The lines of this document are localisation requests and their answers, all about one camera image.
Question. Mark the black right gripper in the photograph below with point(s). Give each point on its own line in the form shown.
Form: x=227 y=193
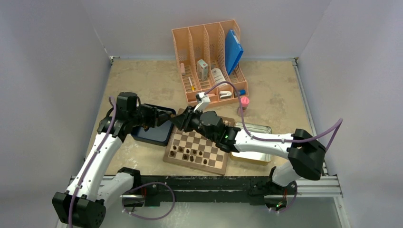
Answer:
x=180 y=122

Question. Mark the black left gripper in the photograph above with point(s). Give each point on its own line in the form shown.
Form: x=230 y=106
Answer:
x=154 y=116

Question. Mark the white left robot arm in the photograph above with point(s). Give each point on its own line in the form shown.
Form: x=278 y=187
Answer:
x=85 y=201

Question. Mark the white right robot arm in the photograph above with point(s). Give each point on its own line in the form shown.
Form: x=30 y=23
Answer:
x=304 y=154

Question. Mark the wooden chess board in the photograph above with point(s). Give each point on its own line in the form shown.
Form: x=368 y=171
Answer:
x=216 y=158

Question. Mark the dark blue tin tray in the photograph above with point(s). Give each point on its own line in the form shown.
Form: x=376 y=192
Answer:
x=159 y=135

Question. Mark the yellow pen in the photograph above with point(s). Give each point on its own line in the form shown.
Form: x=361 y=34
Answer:
x=191 y=84

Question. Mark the white stapler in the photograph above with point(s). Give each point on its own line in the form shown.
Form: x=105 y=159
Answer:
x=225 y=95

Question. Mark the white red small box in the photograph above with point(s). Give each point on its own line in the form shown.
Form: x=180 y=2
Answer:
x=202 y=69

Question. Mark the white labelled packet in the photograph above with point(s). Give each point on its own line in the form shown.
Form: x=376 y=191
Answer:
x=217 y=75

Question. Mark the pink cap bottle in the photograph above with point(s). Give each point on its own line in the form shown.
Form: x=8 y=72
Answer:
x=244 y=103

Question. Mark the orange file organizer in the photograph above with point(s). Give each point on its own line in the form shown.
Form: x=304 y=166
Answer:
x=207 y=42

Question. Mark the blue folder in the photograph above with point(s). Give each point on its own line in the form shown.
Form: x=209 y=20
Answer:
x=233 y=51

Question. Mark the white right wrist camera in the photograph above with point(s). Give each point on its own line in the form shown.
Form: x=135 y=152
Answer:
x=203 y=101

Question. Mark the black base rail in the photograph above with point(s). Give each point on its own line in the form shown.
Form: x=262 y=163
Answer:
x=254 y=190

